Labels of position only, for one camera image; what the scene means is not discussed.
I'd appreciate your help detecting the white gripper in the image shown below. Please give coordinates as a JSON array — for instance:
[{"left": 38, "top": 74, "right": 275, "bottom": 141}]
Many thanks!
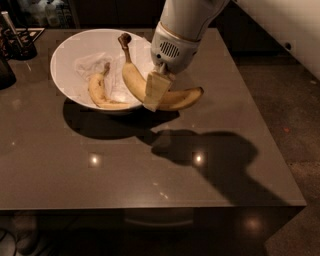
[{"left": 143, "top": 22, "right": 200, "bottom": 111}]

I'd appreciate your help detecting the yellow banana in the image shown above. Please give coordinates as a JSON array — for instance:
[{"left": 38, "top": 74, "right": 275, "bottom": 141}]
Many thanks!
[
  {"left": 118, "top": 33, "right": 204, "bottom": 111},
  {"left": 88, "top": 62, "right": 130, "bottom": 110}
]

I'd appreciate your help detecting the white bowl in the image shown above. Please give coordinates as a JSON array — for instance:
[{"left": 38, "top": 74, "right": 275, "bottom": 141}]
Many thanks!
[{"left": 50, "top": 32, "right": 142, "bottom": 115}]

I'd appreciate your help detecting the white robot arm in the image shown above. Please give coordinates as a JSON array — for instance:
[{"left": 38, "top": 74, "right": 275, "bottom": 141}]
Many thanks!
[{"left": 143, "top": 0, "right": 230, "bottom": 111}]

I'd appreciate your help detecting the white paper liner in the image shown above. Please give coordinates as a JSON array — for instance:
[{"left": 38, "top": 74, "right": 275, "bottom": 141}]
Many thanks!
[{"left": 74, "top": 29, "right": 153, "bottom": 105}]

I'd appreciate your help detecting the dark container at left edge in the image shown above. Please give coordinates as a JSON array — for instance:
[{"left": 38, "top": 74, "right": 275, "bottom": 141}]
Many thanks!
[{"left": 0, "top": 55, "right": 16, "bottom": 89}]

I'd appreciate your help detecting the black wire utensil holder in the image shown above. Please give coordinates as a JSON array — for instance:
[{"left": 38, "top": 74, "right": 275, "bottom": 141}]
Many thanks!
[{"left": 1, "top": 28, "right": 37, "bottom": 60}]

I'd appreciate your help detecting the white stick in holder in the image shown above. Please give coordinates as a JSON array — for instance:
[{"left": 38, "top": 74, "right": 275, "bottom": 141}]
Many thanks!
[{"left": 1, "top": 11, "right": 24, "bottom": 48}]

